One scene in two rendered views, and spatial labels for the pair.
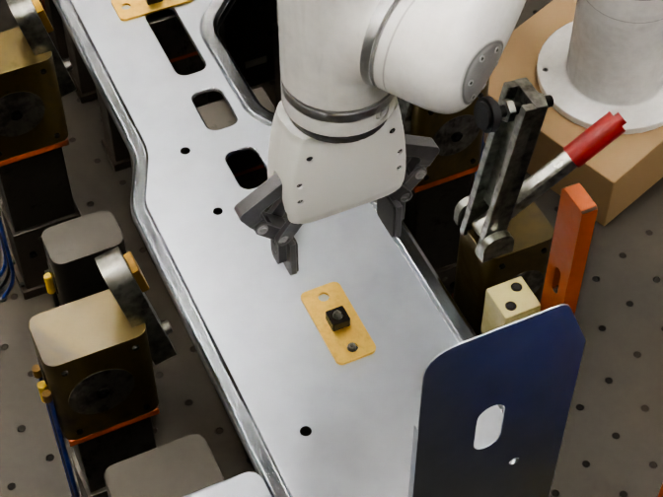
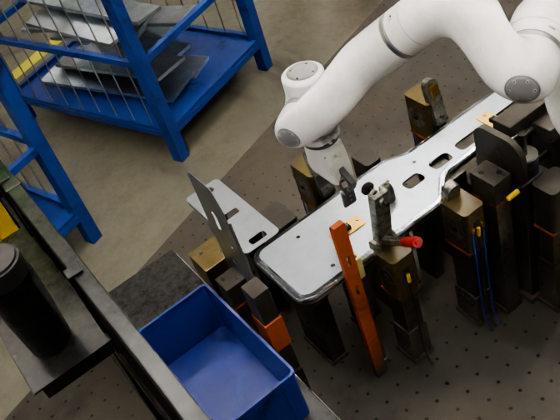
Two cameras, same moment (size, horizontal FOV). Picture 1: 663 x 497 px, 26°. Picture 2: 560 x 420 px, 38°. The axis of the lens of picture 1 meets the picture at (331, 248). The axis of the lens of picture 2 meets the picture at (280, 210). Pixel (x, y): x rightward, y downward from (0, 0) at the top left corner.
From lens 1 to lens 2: 149 cm
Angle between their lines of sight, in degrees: 60
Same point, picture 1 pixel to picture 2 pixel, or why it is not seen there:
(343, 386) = (319, 240)
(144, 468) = (279, 209)
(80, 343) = (300, 165)
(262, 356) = (325, 216)
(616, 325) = (502, 387)
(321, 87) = not seen: hidden behind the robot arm
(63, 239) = (362, 152)
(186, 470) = (281, 218)
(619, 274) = (537, 382)
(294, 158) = not seen: hidden behind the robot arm
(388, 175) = (328, 174)
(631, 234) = not seen: outside the picture
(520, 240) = (385, 255)
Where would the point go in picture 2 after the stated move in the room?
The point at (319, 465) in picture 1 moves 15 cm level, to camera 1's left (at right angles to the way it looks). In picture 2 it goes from (285, 244) to (273, 202)
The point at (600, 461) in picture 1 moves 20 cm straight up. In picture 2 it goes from (421, 397) to (407, 344)
